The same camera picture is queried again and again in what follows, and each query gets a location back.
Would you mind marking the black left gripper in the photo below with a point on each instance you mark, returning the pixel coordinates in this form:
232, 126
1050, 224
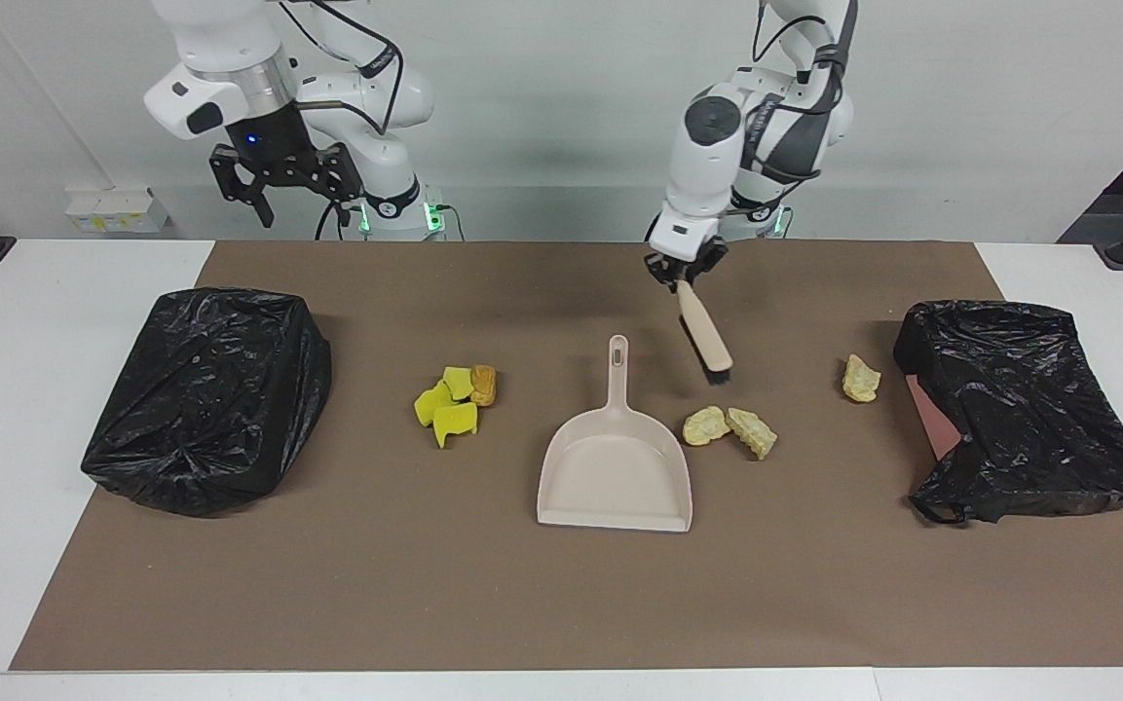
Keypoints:
692, 265

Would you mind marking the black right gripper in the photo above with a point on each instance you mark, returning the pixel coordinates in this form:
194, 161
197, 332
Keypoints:
274, 141

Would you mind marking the beige hand brush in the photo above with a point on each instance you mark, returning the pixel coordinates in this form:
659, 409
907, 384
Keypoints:
704, 336

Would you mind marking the round pale yellow foam piece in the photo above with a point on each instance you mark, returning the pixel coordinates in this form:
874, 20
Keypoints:
705, 426

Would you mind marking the wedge pale yellow foam piece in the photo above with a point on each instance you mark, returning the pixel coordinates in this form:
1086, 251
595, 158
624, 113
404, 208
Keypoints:
752, 433

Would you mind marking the ridged orange yellow foam piece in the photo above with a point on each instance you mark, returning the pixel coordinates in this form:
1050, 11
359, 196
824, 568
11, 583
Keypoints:
860, 380

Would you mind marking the beige plastic dustpan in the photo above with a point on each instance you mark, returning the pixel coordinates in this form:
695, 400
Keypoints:
615, 467

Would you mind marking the brown bread piece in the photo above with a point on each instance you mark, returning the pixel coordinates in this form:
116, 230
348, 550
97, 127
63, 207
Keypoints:
484, 385

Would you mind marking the yellow sponge piece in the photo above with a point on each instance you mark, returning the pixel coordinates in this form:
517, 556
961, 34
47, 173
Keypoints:
454, 421
428, 407
459, 382

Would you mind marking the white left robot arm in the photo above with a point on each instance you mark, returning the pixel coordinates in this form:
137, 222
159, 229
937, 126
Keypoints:
707, 156

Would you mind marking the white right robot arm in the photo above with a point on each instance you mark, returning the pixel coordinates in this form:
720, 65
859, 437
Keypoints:
230, 39

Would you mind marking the bulky black trash bag bin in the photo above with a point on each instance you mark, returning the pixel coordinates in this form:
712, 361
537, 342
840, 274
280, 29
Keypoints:
201, 409

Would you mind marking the crumpled black trash bag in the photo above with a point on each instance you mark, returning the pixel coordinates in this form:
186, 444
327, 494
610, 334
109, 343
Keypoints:
1038, 409

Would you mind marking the pink box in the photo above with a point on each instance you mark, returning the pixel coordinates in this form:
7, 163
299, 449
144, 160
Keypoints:
931, 419

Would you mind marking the brown table mat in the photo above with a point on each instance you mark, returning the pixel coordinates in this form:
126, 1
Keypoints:
522, 584

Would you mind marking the white wall socket box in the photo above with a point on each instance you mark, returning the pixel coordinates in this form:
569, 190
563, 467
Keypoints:
118, 216

